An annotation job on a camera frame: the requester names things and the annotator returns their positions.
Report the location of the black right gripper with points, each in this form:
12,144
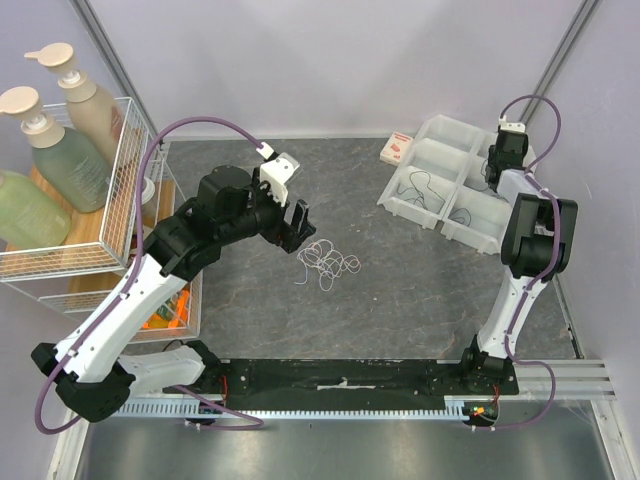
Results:
500,163

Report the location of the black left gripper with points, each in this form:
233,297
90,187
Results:
290,237

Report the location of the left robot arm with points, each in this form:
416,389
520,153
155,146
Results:
88,369

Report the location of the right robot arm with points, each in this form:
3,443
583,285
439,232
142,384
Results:
536,246

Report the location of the white plastic compartment tray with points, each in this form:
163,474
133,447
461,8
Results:
440,183

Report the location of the small red white box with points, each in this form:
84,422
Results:
395,148

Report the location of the orange snack packet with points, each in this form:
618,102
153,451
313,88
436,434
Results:
172,314

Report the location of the small white cup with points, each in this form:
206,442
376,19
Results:
145,192

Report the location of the beige pump bottle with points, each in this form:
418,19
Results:
92,109

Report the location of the grey-green pump bottle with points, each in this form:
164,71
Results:
64,157

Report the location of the light green bottle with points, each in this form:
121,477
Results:
30,219

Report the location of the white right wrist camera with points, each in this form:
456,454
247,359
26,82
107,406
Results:
509,126

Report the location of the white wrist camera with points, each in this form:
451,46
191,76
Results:
278,170
509,126

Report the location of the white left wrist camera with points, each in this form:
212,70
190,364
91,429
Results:
278,170

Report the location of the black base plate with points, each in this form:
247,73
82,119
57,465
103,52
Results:
342,383

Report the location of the white wire basket shelf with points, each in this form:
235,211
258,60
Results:
134,140

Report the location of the white slotted cable duct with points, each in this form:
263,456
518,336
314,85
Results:
186,407

